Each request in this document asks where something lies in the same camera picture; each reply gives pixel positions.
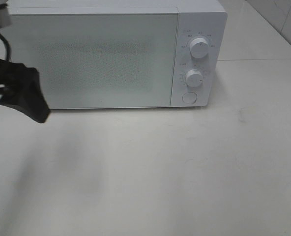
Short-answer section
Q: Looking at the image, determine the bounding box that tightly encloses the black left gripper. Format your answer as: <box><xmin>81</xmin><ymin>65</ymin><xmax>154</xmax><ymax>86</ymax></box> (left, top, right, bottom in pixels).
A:
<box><xmin>0</xmin><ymin>59</ymin><xmax>50</xmax><ymax>123</ymax></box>

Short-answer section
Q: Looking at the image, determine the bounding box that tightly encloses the white microwave door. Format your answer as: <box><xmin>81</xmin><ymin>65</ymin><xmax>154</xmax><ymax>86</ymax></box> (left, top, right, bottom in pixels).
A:
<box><xmin>2</xmin><ymin>14</ymin><xmax>178</xmax><ymax>109</ymax></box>

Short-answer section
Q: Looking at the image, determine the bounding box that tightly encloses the round white door button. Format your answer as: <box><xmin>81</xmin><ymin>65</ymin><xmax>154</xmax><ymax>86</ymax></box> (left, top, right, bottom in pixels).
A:
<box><xmin>182</xmin><ymin>92</ymin><xmax>198</xmax><ymax>104</ymax></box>

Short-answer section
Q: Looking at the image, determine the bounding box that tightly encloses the white timer knob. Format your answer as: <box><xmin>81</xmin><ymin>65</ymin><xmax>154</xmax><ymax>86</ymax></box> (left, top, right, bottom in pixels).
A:
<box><xmin>185</xmin><ymin>69</ymin><xmax>204</xmax><ymax>88</ymax></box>

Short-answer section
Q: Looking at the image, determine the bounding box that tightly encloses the white microwave oven body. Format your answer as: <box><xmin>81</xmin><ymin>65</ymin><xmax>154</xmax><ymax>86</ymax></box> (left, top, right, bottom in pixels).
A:
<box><xmin>1</xmin><ymin>0</ymin><xmax>228</xmax><ymax>107</ymax></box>

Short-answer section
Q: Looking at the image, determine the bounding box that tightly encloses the upper white control knob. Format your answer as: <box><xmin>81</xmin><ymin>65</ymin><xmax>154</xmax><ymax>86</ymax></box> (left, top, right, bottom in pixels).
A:
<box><xmin>188</xmin><ymin>36</ymin><xmax>210</xmax><ymax>59</ymax></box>

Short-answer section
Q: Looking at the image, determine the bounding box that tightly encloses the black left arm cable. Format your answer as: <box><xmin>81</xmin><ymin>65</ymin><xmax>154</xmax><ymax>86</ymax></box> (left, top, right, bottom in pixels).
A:
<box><xmin>0</xmin><ymin>29</ymin><xmax>12</xmax><ymax>62</ymax></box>

